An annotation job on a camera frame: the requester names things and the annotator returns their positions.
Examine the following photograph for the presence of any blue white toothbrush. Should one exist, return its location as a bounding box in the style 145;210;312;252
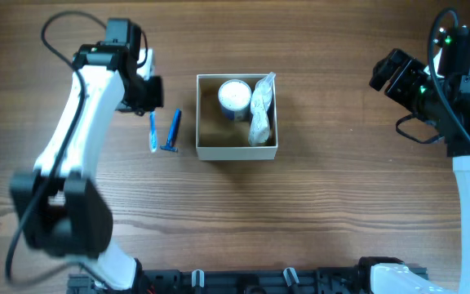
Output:
149;111;158;153

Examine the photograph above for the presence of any white round jar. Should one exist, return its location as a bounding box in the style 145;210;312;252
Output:
218;79;252;121

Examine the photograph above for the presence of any white tube with print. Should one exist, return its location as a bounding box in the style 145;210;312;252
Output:
248;94;270;146

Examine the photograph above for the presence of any clear spray bottle dark liquid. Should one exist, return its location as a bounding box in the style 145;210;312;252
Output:
251;72;276;113

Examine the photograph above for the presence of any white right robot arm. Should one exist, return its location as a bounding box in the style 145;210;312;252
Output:
370;25;470;293

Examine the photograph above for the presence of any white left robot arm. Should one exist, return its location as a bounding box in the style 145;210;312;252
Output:
4;42;163;293

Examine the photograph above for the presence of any blue disposable razor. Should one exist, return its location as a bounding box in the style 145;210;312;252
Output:
160;109;182;153

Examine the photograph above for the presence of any white cardboard box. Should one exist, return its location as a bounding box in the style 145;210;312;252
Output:
196;73;278;161

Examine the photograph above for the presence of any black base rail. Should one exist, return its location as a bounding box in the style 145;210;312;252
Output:
66;267;430;294

